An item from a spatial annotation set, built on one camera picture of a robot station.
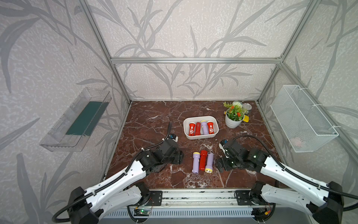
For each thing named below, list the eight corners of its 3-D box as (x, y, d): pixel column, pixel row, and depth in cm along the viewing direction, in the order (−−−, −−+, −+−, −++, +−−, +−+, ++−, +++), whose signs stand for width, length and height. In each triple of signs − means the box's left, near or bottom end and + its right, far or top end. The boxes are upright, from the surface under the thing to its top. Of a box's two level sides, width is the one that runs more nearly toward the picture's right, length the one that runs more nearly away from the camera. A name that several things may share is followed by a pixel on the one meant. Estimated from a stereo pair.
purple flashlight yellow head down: (204, 172, 84) (204, 170, 82) (207, 153, 92) (207, 151, 89) (211, 174, 84) (212, 172, 81) (214, 155, 92) (214, 152, 89)
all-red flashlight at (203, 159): (198, 170, 85) (198, 168, 83) (200, 151, 93) (200, 149, 90) (206, 171, 85) (206, 169, 82) (207, 152, 93) (207, 150, 90)
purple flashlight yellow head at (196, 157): (192, 173, 84) (192, 171, 82) (192, 153, 92) (192, 151, 90) (199, 173, 84) (199, 171, 81) (199, 154, 92) (199, 152, 89)
